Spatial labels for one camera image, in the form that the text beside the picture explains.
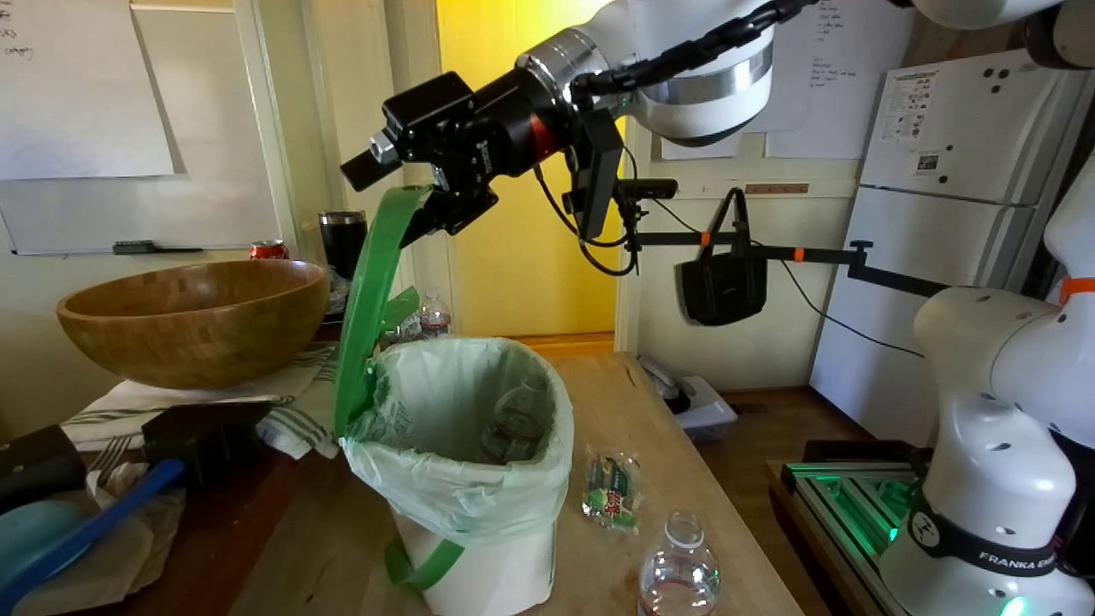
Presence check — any newspaper sheet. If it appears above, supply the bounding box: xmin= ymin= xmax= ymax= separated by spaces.
xmin=60 ymin=347 xmax=346 ymax=459

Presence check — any black flat object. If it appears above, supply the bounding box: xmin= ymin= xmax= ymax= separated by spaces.
xmin=0 ymin=420 xmax=90 ymax=512

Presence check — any blue plastic handle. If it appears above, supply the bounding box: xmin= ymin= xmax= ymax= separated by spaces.
xmin=0 ymin=456 xmax=187 ymax=616

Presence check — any white compost bin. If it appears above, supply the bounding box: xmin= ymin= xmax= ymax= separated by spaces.
xmin=383 ymin=499 xmax=573 ymax=616

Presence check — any black tumbler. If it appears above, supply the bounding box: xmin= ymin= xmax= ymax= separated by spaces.
xmin=317 ymin=209 xmax=369 ymax=285

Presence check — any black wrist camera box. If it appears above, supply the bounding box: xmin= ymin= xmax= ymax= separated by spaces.
xmin=561 ymin=106 xmax=630 ymax=242

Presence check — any black hanging bag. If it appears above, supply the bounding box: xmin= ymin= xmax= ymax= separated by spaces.
xmin=675 ymin=184 xmax=768 ymax=330

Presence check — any white wall paper sheet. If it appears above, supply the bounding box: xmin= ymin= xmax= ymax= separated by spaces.
xmin=762 ymin=0 xmax=917 ymax=163

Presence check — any striped dish towel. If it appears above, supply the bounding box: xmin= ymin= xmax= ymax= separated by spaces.
xmin=253 ymin=340 xmax=360 ymax=461

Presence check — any black boom with hanging bag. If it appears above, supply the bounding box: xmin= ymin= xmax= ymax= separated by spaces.
xmin=622 ymin=219 xmax=952 ymax=301

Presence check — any black corrugated cable conduit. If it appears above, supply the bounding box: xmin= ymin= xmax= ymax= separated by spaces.
xmin=567 ymin=0 xmax=823 ymax=98

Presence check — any white whiteboard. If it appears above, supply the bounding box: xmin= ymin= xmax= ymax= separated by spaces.
xmin=0 ymin=0 xmax=287 ymax=259

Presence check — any black marker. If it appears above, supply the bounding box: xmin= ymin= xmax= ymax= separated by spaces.
xmin=109 ymin=237 xmax=208 ymax=257

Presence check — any silver box with green light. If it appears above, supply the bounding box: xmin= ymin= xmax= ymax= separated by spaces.
xmin=780 ymin=456 xmax=930 ymax=575

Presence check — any yellow door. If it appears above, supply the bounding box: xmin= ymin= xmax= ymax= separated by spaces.
xmin=439 ymin=0 xmax=630 ymax=340

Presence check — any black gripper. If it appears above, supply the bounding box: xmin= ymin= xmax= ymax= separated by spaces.
xmin=338 ymin=64 xmax=556 ymax=251

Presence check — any wooden bowl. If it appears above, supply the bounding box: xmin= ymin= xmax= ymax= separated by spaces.
xmin=56 ymin=257 xmax=334 ymax=390

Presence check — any teal plate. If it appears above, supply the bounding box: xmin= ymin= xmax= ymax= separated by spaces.
xmin=0 ymin=494 xmax=86 ymax=589

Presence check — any green bin lid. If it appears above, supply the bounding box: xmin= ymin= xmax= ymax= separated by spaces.
xmin=332 ymin=184 xmax=439 ymax=440

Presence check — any white flat box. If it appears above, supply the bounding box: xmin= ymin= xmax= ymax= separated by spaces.
xmin=634 ymin=351 xmax=742 ymax=438

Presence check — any white bin with green liner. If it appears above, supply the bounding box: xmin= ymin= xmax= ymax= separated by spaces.
xmin=334 ymin=334 xmax=577 ymax=550

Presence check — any white tall cabinet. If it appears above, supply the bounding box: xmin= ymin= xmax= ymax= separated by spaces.
xmin=808 ymin=45 xmax=1095 ymax=448

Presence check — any black bar camera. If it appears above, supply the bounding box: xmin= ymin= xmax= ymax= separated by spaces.
xmin=592 ymin=175 xmax=684 ymax=205

